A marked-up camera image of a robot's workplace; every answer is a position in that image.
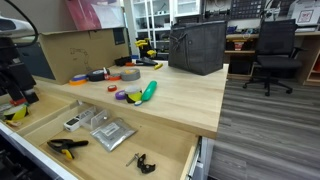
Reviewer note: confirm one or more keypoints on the small glue bottle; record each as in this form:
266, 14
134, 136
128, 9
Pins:
106, 75

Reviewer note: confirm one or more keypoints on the black yellow hazard tape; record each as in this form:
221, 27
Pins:
133, 93

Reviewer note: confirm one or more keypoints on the white wooden open drawer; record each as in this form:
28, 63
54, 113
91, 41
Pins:
79, 137

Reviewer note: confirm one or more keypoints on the black metal clamp bracket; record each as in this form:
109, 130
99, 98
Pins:
141, 164

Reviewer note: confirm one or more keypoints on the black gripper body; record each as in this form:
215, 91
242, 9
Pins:
13, 73

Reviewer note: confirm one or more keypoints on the purple tape roll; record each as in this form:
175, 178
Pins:
120, 95

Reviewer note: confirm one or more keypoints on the dark grey fabric bag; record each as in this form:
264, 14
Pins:
197, 47

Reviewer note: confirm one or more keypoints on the black office chair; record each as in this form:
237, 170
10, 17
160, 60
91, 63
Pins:
275, 50

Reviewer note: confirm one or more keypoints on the grey duct tape roll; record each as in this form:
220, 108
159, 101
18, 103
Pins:
130, 74

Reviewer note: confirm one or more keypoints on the orange blue tape stack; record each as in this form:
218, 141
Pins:
78, 80

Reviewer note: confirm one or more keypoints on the silver foil bag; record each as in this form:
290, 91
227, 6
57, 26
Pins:
112, 134

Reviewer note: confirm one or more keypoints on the clear plastic tray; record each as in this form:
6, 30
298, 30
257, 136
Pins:
92, 119

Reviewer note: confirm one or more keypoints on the yellow clamp on table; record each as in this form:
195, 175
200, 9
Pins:
145, 48

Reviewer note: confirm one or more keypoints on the small red masking tape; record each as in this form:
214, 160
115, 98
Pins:
111, 88

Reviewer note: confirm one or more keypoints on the white shelving cabinet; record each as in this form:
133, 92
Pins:
153, 19

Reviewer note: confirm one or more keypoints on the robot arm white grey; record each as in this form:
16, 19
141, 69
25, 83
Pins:
23, 33

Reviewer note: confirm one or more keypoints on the black yellow spring clamp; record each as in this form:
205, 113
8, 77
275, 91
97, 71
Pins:
64, 146

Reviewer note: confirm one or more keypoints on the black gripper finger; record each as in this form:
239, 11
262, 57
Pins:
14, 94
30, 96

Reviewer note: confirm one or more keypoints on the green plastic tube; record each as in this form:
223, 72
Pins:
148, 93

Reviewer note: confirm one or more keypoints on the white handheld device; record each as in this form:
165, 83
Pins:
72, 124

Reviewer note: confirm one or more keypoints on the black tape roll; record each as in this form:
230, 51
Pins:
96, 75

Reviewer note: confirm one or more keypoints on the yellow tape roll in drawer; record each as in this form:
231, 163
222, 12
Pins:
16, 113

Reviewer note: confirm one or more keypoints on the orange tape roll flat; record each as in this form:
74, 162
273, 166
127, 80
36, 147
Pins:
115, 77

